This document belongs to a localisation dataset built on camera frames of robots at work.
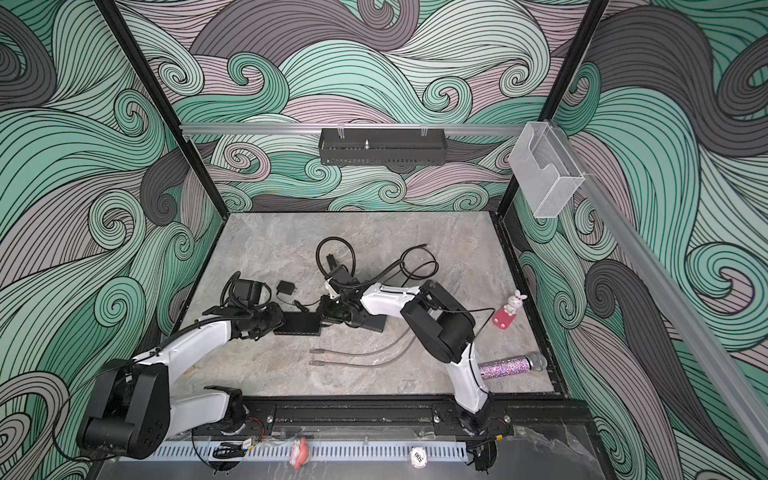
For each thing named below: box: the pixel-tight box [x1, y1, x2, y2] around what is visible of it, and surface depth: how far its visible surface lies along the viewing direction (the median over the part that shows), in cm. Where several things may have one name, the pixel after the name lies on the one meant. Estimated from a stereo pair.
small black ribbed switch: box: [273, 312, 321, 336], surface depth 89 cm
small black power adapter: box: [276, 280, 297, 295], surface depth 99 cm
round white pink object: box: [409, 446, 428, 469], surface depth 65 cm
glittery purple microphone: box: [478, 353, 548, 380], surface depth 80 cm
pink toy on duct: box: [289, 437, 310, 471], surface depth 66 cm
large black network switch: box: [351, 308, 387, 333], surface depth 89 cm
